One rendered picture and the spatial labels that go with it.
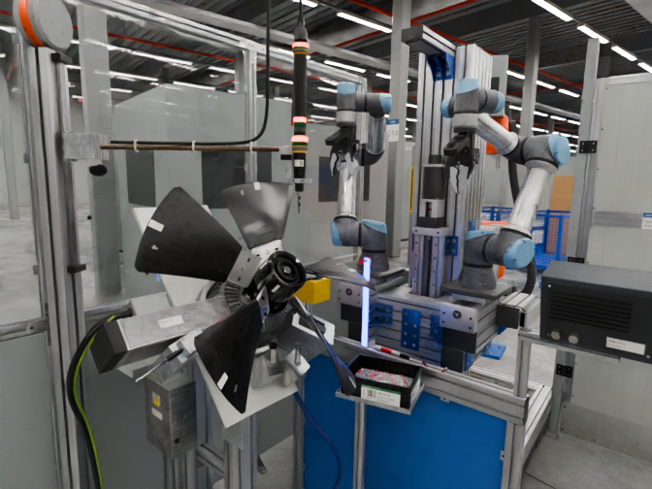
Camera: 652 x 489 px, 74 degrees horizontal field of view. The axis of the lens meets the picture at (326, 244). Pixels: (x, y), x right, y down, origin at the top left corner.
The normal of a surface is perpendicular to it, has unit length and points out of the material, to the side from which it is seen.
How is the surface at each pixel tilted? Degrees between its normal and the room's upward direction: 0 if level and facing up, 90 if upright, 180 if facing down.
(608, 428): 90
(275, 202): 45
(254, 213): 52
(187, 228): 79
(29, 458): 90
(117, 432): 90
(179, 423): 90
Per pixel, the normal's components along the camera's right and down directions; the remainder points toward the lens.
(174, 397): 0.77, 0.11
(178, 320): 0.60, -0.55
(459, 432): -0.65, 0.11
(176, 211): 0.46, -0.16
